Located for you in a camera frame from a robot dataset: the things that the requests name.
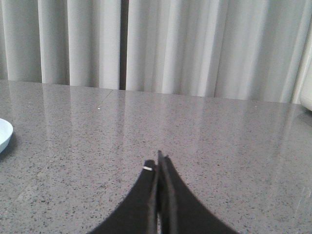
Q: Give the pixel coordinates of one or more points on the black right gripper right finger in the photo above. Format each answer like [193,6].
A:
[179,210]

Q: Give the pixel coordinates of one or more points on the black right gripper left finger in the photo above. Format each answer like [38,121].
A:
[137,214]

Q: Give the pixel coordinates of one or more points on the grey curtain right panel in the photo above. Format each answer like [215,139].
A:
[243,49]

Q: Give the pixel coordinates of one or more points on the grey curtain left panel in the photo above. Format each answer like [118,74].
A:
[73,42]

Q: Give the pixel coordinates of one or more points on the grey curtain panel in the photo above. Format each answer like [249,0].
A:
[73,42]
[243,49]

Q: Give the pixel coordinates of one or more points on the light blue round plate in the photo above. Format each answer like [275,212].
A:
[6,131]

